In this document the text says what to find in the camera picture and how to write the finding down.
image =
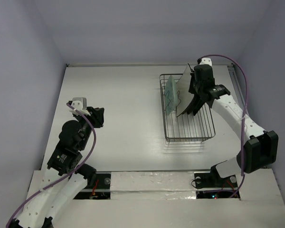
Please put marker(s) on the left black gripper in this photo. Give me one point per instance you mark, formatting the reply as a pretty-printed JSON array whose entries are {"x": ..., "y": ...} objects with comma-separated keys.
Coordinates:
[{"x": 97, "y": 114}]

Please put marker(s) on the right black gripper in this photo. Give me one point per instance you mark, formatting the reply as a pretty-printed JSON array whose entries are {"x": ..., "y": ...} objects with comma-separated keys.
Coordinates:
[{"x": 199, "y": 95}]

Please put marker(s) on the white square plate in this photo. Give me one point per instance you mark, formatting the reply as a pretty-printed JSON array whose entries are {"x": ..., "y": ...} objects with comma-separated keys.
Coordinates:
[{"x": 184, "y": 96}]

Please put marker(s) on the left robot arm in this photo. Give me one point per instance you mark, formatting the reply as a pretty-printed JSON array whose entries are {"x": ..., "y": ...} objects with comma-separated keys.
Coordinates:
[{"x": 66, "y": 175}]

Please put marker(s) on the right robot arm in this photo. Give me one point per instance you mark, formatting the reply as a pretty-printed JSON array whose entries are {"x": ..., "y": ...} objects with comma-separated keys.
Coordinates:
[{"x": 258, "y": 146}]

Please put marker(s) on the light blue rectangular plate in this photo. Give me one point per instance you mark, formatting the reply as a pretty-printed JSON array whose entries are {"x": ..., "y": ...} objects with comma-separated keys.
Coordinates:
[{"x": 170, "y": 95}]

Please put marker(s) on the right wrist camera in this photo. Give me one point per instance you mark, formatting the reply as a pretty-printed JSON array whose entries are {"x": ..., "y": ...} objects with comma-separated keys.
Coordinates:
[{"x": 204, "y": 61}]

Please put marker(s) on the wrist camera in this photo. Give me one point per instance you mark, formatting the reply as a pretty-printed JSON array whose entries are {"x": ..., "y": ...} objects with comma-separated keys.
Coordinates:
[
  {"x": 79, "y": 104},
  {"x": 204, "y": 61}
]

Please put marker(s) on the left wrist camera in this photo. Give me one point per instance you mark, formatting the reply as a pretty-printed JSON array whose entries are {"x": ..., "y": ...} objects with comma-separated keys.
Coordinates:
[{"x": 79, "y": 104}]

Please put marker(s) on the wire dish rack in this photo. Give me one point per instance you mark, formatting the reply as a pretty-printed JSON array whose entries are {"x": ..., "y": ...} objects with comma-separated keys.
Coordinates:
[{"x": 188, "y": 127}]

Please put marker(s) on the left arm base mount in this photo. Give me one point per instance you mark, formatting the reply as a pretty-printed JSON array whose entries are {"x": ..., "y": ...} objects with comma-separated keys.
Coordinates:
[{"x": 99, "y": 190}]

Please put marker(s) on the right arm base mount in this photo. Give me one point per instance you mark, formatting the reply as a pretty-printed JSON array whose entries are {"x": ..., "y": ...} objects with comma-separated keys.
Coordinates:
[{"x": 209, "y": 187}]

